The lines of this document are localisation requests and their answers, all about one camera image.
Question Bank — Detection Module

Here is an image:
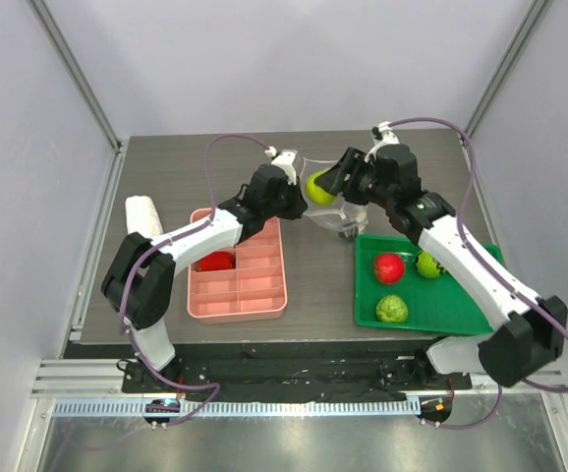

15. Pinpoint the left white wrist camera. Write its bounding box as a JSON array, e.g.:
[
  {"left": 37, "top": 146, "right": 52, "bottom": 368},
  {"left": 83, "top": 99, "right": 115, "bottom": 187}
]
[{"left": 264, "top": 147, "right": 298, "bottom": 185}]

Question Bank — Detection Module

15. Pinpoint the green plastic tray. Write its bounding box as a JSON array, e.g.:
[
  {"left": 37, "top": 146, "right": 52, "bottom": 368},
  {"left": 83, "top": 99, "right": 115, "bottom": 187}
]
[{"left": 354, "top": 235, "right": 492, "bottom": 336}]

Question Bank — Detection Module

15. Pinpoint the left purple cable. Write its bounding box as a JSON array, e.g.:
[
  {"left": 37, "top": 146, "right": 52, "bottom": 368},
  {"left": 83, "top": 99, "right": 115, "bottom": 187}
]
[{"left": 118, "top": 134, "right": 278, "bottom": 427}]

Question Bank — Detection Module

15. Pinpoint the red fake apple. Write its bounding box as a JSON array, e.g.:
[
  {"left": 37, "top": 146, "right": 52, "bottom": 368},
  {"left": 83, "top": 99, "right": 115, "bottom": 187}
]
[{"left": 372, "top": 253, "right": 406, "bottom": 284}]

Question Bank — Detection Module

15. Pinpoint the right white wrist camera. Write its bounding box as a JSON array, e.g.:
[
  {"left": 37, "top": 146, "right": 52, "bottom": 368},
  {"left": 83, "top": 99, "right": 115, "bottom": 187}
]
[{"left": 365, "top": 121, "right": 400, "bottom": 161}]

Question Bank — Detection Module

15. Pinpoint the purple cable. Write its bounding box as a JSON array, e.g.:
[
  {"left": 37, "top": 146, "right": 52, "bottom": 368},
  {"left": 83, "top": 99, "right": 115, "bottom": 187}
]
[
  {"left": 386, "top": 116, "right": 568, "bottom": 429},
  {"left": 118, "top": 134, "right": 278, "bottom": 427}
]

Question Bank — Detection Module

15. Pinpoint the aluminium frame post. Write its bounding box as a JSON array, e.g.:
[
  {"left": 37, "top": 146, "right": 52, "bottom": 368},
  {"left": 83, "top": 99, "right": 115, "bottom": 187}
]
[
  {"left": 466, "top": 0, "right": 553, "bottom": 138},
  {"left": 28, "top": 0, "right": 121, "bottom": 152}
]

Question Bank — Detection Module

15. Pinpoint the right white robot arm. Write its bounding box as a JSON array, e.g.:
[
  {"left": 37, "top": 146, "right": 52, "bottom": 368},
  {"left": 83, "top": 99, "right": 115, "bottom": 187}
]
[{"left": 314, "top": 144, "right": 568, "bottom": 388}]

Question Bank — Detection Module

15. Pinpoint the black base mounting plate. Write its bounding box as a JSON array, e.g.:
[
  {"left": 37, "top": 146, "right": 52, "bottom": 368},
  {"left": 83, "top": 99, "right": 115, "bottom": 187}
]
[{"left": 62, "top": 341, "right": 475, "bottom": 402}]

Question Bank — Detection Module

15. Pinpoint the yellow-green fake fruit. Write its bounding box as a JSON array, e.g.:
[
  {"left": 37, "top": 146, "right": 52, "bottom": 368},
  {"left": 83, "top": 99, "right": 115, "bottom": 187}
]
[{"left": 414, "top": 251, "right": 446, "bottom": 279}]

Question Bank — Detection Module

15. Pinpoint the yellow-green fake pear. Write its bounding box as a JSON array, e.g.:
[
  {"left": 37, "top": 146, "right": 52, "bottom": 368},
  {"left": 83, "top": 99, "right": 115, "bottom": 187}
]
[{"left": 305, "top": 169, "right": 336, "bottom": 206}]

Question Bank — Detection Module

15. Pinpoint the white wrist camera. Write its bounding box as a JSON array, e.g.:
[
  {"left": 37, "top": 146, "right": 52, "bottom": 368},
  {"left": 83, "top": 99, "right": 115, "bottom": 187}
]
[
  {"left": 264, "top": 147, "right": 298, "bottom": 185},
  {"left": 365, "top": 121, "right": 400, "bottom": 161}
]

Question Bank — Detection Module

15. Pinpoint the green fake apple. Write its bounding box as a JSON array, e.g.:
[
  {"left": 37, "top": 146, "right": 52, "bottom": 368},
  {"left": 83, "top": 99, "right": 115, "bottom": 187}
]
[{"left": 374, "top": 294, "right": 409, "bottom": 324}]

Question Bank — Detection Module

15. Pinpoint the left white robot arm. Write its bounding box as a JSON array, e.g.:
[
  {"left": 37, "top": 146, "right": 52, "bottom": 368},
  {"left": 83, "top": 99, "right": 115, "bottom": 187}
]
[{"left": 100, "top": 156, "right": 308, "bottom": 392}]

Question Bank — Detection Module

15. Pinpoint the pink divided organizer tray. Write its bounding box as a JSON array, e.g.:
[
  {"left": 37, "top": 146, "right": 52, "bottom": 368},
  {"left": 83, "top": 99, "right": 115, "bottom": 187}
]
[{"left": 187, "top": 218, "right": 288, "bottom": 325}]

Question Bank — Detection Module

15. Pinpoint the clear polka dot zip bag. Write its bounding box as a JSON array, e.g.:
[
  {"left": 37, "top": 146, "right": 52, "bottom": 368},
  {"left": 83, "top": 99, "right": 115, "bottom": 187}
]
[{"left": 296, "top": 157, "right": 369, "bottom": 240}]

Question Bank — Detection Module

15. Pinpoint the white slotted cable duct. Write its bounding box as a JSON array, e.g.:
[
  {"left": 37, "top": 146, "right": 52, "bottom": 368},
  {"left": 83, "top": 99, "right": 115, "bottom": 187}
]
[{"left": 52, "top": 397, "right": 421, "bottom": 418}]

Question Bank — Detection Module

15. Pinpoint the left aluminium frame post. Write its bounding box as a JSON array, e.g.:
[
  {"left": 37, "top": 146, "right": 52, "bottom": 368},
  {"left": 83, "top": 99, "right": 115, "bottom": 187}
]
[{"left": 28, "top": 0, "right": 121, "bottom": 152}]

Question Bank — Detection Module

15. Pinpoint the red fabric item bottom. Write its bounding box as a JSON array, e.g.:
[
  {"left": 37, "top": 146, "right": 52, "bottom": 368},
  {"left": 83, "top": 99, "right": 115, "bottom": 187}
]
[{"left": 197, "top": 251, "right": 235, "bottom": 272}]

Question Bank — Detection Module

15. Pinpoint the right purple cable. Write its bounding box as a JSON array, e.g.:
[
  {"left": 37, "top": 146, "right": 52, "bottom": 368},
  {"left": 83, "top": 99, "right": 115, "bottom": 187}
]
[{"left": 386, "top": 116, "right": 568, "bottom": 429}]

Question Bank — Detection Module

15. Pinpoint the right aluminium frame post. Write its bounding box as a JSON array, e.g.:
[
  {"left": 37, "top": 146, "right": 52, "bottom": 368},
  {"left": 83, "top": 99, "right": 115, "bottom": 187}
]
[{"left": 466, "top": 0, "right": 553, "bottom": 138}]

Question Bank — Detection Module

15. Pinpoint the white crumpled cloth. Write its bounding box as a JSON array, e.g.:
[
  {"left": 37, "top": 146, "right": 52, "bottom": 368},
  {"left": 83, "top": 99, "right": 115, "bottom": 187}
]
[{"left": 125, "top": 196, "right": 164, "bottom": 238}]

